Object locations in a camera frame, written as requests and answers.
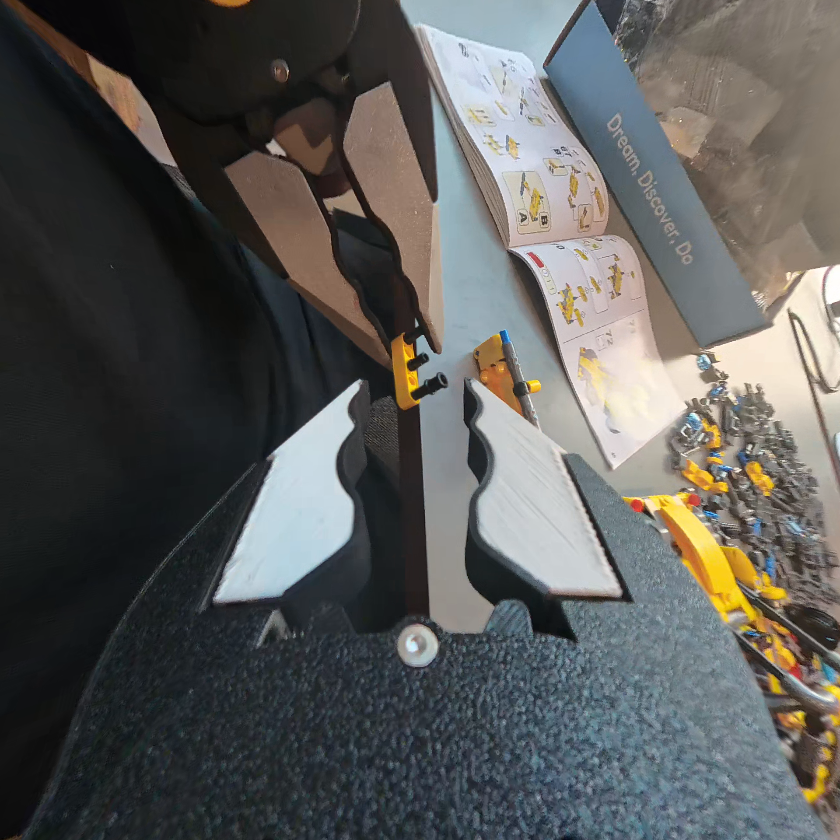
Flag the blue cardboard box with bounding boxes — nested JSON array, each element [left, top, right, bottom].
[[543, 0, 840, 349]]

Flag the wooden pillar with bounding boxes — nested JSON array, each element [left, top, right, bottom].
[[13, 0, 142, 132]]

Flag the black cable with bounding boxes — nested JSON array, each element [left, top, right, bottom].
[[786, 308, 840, 395]]

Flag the pile of grey toy parts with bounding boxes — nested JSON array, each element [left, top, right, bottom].
[[666, 351, 831, 592]]

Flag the grey axle with yellow connector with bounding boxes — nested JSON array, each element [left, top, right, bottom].
[[499, 330, 543, 427]]

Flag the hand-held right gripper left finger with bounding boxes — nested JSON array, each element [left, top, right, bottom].
[[211, 379, 371, 608]]

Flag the yellow toy vehicle model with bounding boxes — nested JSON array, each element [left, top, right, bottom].
[[623, 492, 840, 808]]

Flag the clear plastic bags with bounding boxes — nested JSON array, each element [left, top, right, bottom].
[[617, 0, 840, 296]]

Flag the yellow beam with black pins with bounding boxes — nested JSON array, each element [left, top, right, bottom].
[[392, 326, 450, 411]]

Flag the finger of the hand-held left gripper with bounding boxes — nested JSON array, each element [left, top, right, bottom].
[[340, 80, 446, 357], [223, 151, 398, 370]]

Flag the open instruction booklet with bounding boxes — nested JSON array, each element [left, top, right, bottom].
[[415, 25, 686, 470]]

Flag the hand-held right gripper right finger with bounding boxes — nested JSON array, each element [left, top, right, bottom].
[[462, 377, 626, 601]]

